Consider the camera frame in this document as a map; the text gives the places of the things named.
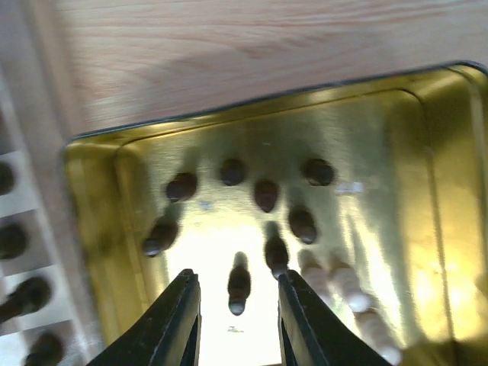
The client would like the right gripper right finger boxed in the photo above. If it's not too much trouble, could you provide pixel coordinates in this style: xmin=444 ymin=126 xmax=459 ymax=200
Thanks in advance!
xmin=278 ymin=270 xmax=388 ymax=366

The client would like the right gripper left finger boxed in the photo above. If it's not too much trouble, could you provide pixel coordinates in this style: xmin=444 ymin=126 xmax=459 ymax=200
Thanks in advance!
xmin=89 ymin=269 xmax=201 ymax=366

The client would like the wooden chess board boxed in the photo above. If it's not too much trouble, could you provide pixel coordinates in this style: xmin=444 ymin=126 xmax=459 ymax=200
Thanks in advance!
xmin=1 ymin=1 xmax=103 ymax=365

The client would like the gold tin with pieces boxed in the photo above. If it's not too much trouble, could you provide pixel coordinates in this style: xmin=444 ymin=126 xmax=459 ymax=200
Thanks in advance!
xmin=64 ymin=62 xmax=487 ymax=365

